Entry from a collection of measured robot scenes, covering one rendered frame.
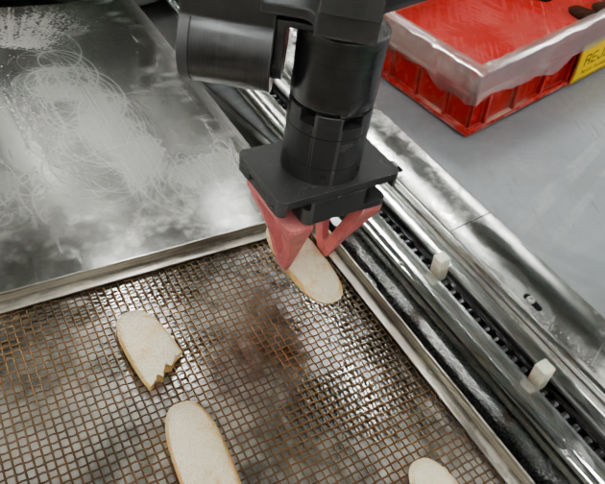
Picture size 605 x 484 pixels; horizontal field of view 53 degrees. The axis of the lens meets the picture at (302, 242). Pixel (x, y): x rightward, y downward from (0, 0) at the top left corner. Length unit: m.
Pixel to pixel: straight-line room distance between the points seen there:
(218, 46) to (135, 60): 0.47
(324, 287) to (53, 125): 0.37
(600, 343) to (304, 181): 0.32
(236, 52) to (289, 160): 0.09
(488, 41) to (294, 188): 0.67
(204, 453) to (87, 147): 0.37
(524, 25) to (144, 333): 0.82
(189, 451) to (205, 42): 0.26
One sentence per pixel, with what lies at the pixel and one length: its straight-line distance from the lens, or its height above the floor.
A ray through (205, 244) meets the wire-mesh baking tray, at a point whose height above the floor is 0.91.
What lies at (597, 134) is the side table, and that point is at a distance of 0.90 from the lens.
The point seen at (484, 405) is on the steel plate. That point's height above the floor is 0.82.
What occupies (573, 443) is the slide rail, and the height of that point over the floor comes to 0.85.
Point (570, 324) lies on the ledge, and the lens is 0.61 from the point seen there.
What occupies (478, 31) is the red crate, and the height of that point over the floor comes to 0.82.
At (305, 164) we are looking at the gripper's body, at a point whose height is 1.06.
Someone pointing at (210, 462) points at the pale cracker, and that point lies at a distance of 0.43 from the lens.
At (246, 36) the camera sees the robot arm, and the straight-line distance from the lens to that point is 0.38.
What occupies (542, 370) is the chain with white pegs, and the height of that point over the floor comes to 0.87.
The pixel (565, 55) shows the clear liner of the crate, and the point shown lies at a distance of 0.90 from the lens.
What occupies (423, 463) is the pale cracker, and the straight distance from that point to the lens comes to 0.46.
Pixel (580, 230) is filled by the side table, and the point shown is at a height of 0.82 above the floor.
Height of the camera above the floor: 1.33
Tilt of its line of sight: 49 degrees down
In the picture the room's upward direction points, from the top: straight up
